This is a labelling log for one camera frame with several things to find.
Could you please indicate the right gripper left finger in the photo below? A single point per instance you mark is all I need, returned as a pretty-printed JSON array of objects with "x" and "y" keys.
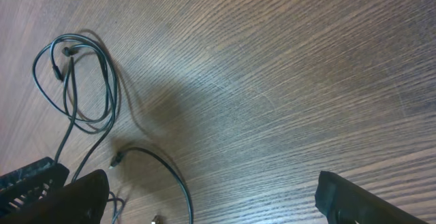
[{"x": 81, "y": 202}]

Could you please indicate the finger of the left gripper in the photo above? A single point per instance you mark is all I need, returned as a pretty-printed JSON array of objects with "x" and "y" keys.
[{"x": 26, "y": 185}]

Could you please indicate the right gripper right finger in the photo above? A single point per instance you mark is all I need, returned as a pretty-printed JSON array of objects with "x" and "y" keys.
[{"x": 341, "y": 201}]

